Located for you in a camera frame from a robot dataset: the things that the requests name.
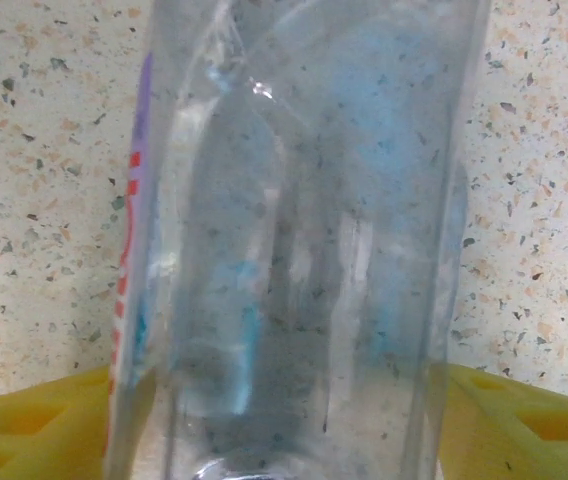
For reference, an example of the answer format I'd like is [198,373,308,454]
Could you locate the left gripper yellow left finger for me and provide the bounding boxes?
[0,364,115,480]

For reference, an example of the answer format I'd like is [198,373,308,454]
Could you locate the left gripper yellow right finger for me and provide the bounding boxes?
[433,362,568,480]

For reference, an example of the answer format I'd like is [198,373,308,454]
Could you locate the clear plastic water bottle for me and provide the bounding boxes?
[103,0,490,480]

